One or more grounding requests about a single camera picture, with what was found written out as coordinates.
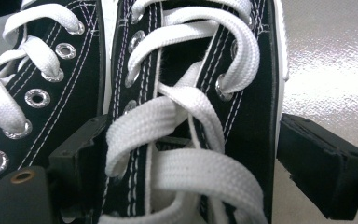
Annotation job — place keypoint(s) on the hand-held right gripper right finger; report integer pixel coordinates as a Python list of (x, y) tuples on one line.
[(323, 168)]

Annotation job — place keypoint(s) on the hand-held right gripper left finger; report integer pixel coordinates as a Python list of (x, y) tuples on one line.
[(80, 168)]

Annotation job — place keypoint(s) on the black canvas sneaker white laces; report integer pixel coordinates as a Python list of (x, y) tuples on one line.
[(74, 81), (251, 124)]

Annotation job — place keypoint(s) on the metal shoe rack grey shelves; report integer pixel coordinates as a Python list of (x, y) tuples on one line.
[(329, 62)]

